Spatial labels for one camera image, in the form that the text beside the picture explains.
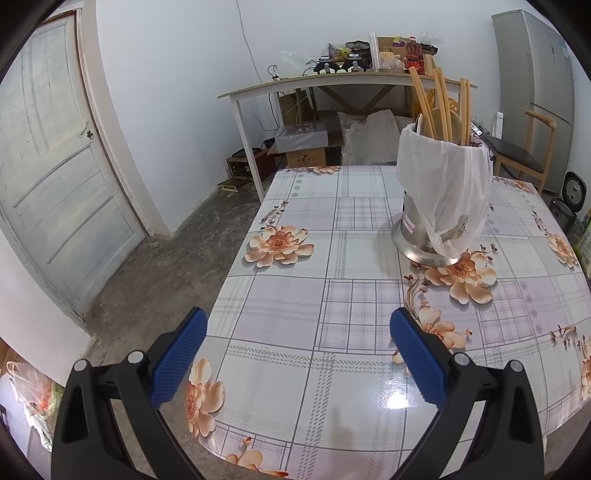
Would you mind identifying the thin wall cable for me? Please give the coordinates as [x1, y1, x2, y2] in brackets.
[235, 0, 283, 80]

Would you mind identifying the dark red box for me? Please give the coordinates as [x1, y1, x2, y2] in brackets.
[226, 148, 274, 186]

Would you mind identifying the utensil holder with white bag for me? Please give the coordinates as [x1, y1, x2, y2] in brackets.
[396, 121, 494, 259]

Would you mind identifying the wooden chair dark cushion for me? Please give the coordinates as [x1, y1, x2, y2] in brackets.
[482, 109, 557, 195]

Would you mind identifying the black rice cooker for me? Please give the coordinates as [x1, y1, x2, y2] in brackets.
[551, 172, 587, 232]

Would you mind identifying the plastic bag of groceries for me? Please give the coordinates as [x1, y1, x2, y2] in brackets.
[0, 360, 66, 454]

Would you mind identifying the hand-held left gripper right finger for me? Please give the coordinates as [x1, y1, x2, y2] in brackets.
[390, 307, 549, 480]

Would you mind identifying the yellow plastic bag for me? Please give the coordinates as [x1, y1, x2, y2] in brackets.
[426, 88, 462, 115]

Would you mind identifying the red oil bottle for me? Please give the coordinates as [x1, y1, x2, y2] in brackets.
[405, 38, 424, 73]

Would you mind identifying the floral plastic tablecloth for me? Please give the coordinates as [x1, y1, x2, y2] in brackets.
[185, 164, 591, 478]

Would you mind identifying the cream plastic spoon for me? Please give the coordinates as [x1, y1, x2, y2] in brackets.
[431, 98, 468, 145]

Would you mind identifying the white woven sack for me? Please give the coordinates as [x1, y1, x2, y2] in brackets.
[337, 110, 414, 166]

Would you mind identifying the white door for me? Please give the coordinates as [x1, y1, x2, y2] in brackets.
[0, 14, 148, 320]

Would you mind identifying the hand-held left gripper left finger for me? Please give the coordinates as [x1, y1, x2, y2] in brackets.
[50, 307, 209, 480]

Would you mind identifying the silver refrigerator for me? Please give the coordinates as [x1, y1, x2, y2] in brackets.
[490, 9, 576, 195]

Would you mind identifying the white green rice bag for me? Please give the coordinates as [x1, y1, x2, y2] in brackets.
[575, 217, 591, 278]

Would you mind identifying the white-legged wooden desk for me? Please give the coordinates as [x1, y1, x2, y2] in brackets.
[218, 71, 477, 204]

